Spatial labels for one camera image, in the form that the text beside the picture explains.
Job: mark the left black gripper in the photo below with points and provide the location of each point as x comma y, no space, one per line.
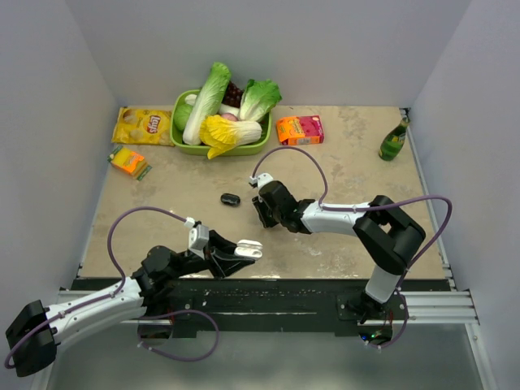
220,257

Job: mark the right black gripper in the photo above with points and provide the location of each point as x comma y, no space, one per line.
260,205

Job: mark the black earbud charging case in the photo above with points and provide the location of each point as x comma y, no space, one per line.
229,199

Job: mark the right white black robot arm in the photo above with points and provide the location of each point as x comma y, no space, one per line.
388,234

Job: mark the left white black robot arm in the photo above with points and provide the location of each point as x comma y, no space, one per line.
38,331

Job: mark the orange pink snack box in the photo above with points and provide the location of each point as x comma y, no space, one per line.
300,130

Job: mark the yellow napa cabbage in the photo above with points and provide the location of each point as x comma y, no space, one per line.
222,135

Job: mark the pink onion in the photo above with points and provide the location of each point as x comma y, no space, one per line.
229,116

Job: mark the white radish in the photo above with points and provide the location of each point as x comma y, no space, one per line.
190,99

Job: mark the green leaf lettuce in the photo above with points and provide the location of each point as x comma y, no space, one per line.
258,98

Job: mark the dark red grapes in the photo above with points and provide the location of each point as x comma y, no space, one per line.
233,95

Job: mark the green napa cabbage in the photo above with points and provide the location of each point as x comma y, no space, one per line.
207,102

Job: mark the round green cabbage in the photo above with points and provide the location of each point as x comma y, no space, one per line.
181,116

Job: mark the green glass bottle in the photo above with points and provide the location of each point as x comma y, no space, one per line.
393,143

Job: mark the orange yellow sponge pack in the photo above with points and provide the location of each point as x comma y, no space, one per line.
129,162

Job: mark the green plastic basin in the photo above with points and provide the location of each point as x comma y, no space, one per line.
253,148

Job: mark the yellow Lays chips bag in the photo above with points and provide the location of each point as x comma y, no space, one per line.
142,126

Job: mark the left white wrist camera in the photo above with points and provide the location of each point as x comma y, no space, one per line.
198,237

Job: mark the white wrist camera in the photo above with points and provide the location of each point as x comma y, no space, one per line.
198,237
259,181

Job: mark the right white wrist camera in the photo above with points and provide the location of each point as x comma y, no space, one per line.
259,181

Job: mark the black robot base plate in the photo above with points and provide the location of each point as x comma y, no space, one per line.
260,305

